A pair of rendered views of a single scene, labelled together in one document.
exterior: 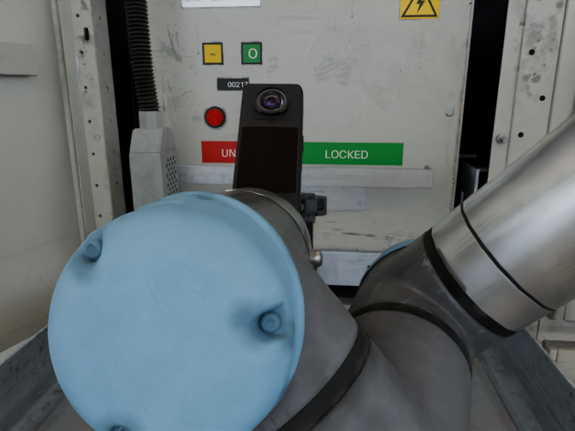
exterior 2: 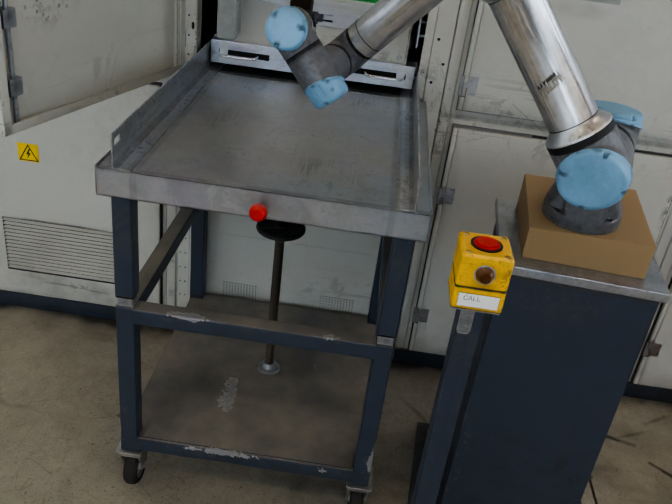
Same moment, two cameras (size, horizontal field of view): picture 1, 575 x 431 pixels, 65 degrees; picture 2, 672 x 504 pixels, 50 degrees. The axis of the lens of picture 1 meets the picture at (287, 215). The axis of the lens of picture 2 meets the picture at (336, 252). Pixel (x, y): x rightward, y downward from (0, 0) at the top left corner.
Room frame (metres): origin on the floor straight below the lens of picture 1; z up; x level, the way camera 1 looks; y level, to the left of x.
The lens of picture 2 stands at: (-1.21, -0.02, 1.41)
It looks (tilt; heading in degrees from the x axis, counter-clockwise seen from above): 29 degrees down; 356
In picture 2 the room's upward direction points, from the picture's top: 8 degrees clockwise
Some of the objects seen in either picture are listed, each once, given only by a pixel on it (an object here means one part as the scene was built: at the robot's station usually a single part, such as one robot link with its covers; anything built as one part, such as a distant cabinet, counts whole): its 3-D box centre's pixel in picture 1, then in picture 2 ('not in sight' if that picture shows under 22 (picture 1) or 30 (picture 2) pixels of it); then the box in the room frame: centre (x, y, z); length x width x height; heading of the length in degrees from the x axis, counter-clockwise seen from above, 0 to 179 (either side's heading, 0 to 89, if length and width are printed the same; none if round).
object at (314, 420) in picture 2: not in sight; (276, 276); (0.33, 0.02, 0.46); 0.64 x 0.58 x 0.66; 175
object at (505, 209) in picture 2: not in sight; (573, 245); (0.11, -0.60, 0.74); 0.32 x 0.32 x 0.02; 80
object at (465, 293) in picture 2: not in sight; (480, 272); (-0.23, -0.31, 0.85); 0.08 x 0.08 x 0.10; 85
